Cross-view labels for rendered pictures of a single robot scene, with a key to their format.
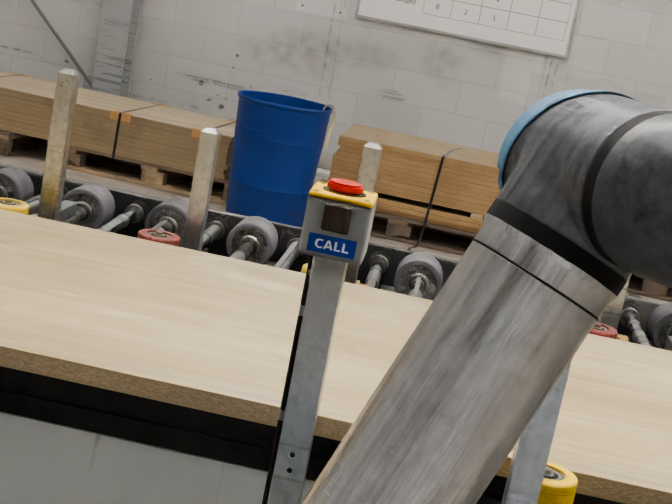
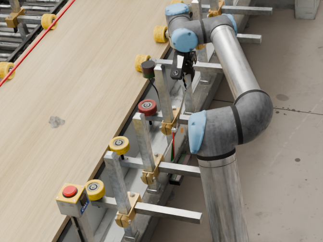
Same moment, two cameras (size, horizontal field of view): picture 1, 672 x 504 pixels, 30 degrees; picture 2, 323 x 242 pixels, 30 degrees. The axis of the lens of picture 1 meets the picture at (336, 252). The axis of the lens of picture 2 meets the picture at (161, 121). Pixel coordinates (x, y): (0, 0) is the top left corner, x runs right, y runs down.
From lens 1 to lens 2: 1.60 m
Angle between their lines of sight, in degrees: 65
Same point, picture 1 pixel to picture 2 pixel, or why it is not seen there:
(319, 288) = (82, 218)
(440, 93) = not seen: outside the picture
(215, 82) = not seen: outside the picture
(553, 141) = (218, 136)
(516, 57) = not seen: outside the picture
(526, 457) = (122, 188)
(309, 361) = (89, 234)
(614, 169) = (247, 131)
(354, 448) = (231, 222)
